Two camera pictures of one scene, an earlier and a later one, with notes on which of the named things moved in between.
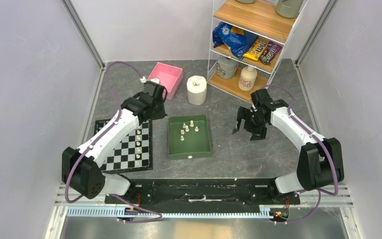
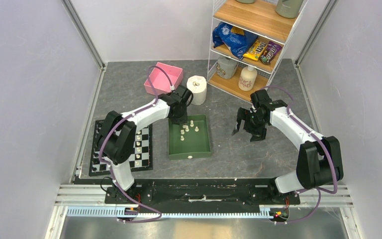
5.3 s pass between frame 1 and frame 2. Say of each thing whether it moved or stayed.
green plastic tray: stayed
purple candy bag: stayed
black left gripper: moved
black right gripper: stayed
